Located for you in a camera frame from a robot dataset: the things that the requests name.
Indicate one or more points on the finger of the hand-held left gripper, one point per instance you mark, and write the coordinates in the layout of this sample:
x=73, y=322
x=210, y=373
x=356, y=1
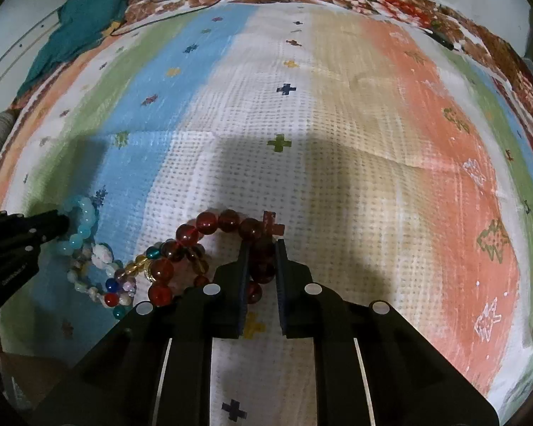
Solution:
x=49, y=227

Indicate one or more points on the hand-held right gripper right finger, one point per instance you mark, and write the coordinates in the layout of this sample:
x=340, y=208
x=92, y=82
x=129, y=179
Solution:
x=281, y=284

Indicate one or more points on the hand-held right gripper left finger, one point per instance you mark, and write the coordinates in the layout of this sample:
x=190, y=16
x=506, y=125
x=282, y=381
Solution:
x=244, y=284

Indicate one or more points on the teal cloth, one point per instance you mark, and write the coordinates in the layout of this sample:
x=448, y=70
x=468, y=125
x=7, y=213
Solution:
x=86, y=17

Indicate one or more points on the small black object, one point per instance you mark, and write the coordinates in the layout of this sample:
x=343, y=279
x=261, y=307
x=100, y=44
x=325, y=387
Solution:
x=444, y=43

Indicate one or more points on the striped pastel blanket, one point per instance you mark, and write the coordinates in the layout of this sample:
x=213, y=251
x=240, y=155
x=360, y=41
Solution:
x=320, y=151

